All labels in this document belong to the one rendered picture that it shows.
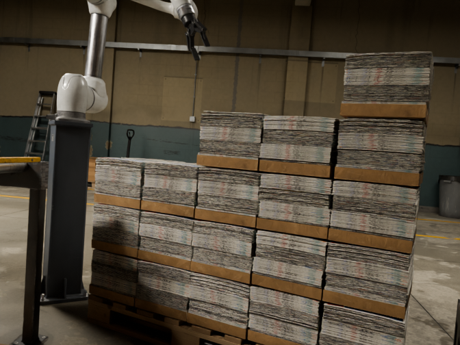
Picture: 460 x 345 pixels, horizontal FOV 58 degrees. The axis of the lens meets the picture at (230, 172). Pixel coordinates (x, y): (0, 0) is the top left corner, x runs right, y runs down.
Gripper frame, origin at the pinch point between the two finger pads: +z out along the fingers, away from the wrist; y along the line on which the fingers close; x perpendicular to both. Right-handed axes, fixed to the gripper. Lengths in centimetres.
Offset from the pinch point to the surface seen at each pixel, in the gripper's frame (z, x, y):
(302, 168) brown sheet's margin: 81, -15, 55
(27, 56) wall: -410, 61, -711
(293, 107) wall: -81, 450, -429
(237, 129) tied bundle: 56, -24, 37
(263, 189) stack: 83, -24, 39
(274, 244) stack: 104, -27, 36
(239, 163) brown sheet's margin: 69, -27, 34
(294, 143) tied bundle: 71, -13, 54
